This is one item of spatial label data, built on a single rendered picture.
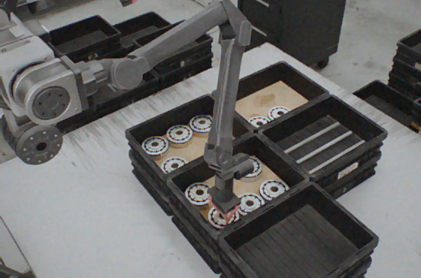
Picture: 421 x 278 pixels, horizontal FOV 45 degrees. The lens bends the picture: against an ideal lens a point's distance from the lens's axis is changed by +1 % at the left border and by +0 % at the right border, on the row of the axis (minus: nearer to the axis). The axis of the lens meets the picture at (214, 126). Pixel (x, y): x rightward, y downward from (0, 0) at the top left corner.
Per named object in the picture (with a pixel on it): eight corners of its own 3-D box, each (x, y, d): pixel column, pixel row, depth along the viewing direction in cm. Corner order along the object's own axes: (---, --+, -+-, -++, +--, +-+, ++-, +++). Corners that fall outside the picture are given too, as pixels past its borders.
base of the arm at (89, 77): (68, 95, 131) (58, 55, 123) (96, 83, 135) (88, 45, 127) (83, 111, 126) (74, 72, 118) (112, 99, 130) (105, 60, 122)
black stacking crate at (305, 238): (278, 333, 143) (281, 312, 135) (216, 260, 161) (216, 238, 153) (373, 261, 160) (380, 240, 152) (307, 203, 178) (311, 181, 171)
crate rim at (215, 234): (216, 241, 155) (216, 237, 153) (165, 182, 173) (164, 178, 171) (310, 184, 172) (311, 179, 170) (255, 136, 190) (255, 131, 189)
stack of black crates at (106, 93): (107, 150, 295) (97, 105, 272) (83, 124, 313) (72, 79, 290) (164, 122, 313) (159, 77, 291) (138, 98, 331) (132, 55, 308)
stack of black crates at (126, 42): (131, 92, 337) (125, 48, 314) (109, 71, 354) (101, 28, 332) (180, 70, 355) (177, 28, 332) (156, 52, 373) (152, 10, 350)
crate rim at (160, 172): (165, 182, 173) (164, 177, 171) (123, 135, 191) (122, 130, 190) (255, 136, 190) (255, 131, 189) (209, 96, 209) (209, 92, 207)
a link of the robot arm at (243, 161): (202, 151, 154) (218, 155, 146) (231, 135, 159) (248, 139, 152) (213, 185, 157) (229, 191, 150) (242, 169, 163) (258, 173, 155)
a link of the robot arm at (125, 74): (218, -8, 150) (237, -12, 142) (235, 33, 156) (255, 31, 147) (93, 67, 132) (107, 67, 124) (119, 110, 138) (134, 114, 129)
